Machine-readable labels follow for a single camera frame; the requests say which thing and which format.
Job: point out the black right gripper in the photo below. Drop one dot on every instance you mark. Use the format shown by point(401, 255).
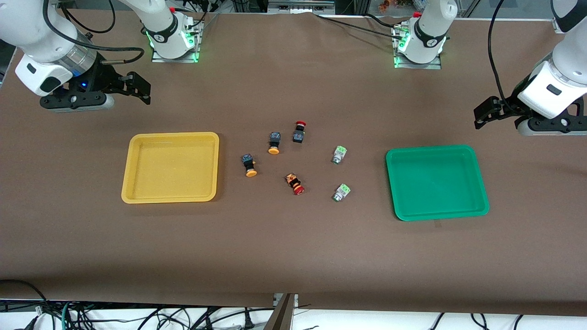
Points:
point(103, 80)

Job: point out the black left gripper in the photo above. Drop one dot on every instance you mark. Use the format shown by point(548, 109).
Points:
point(511, 107)

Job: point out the yellow push button switch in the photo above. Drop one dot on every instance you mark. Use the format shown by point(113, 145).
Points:
point(274, 142)
point(250, 166)

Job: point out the green push button switch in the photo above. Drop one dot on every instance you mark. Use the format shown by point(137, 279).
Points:
point(339, 155)
point(341, 192)

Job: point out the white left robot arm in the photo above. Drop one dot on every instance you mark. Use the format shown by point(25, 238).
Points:
point(568, 50)

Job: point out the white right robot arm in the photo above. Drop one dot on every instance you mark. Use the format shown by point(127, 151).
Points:
point(27, 27)

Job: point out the yellow plastic tray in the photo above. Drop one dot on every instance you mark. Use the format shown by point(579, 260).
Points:
point(170, 167)

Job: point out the green plastic tray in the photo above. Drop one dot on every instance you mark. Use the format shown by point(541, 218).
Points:
point(436, 182)

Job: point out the red button with black body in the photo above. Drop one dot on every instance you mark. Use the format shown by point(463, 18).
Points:
point(299, 131)

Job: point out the red button with orange body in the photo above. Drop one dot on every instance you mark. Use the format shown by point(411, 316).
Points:
point(295, 183)

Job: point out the brown table mat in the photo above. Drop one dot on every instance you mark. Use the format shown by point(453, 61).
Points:
point(293, 252)

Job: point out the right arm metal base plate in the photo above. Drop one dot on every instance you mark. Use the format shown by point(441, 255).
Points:
point(198, 46)

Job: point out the metal table corner bracket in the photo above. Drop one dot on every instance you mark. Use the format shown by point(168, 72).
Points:
point(557, 25)

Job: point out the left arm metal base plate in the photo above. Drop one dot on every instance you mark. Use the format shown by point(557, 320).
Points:
point(399, 43)

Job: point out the aluminium frame rail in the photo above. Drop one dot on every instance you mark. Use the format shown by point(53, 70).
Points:
point(300, 4)

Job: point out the table frame beam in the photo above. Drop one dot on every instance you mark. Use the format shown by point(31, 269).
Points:
point(282, 314)

